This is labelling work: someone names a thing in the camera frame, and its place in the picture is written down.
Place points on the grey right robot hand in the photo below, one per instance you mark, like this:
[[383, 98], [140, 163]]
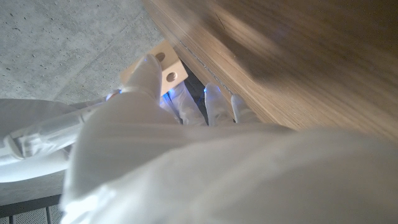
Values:
[[46, 133]]

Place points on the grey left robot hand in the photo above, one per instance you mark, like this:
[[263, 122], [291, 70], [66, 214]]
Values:
[[224, 174]]

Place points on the wooden block with holes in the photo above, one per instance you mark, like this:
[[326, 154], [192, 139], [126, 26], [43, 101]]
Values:
[[171, 67]]

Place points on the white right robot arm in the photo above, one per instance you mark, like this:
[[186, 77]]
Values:
[[28, 168]]

